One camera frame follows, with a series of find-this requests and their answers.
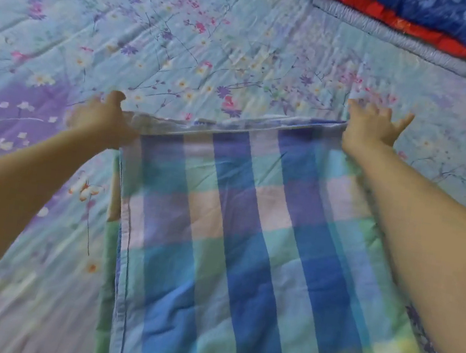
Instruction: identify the person's right hand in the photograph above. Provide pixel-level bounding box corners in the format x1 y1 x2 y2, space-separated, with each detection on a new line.
338 97 418 167

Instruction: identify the person's left hand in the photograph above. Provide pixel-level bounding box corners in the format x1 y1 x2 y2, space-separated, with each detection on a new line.
62 83 146 156

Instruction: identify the white bed sheet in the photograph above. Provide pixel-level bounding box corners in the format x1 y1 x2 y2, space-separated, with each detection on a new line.
87 91 466 353

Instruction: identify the person's right forearm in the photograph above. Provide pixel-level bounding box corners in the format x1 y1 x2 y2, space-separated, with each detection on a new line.
323 138 466 353

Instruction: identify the person's left forearm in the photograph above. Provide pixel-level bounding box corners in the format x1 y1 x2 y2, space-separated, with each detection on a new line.
0 120 120 345

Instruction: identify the grey striped folded cloth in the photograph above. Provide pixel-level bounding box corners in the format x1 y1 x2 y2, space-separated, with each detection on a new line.
303 0 466 80

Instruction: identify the blue floral patterned sheet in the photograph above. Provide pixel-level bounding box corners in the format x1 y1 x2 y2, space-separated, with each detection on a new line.
0 0 466 353

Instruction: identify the red blue cloth item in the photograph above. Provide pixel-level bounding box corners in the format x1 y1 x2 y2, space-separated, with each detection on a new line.
289 0 466 59

